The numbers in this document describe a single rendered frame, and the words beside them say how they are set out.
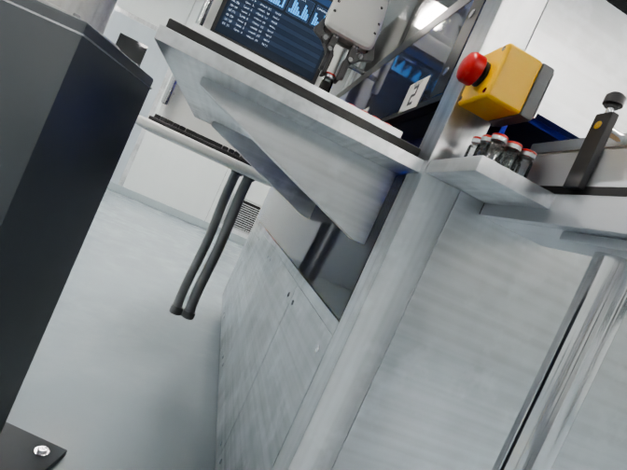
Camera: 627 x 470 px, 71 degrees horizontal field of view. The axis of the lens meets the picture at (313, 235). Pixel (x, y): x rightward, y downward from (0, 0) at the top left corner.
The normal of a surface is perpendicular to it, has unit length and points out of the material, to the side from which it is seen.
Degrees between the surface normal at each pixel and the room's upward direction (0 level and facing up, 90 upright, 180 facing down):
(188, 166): 90
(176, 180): 90
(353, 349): 90
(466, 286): 90
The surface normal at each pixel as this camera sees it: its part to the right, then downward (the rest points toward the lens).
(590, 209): -0.89, -0.40
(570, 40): 0.19, 0.12
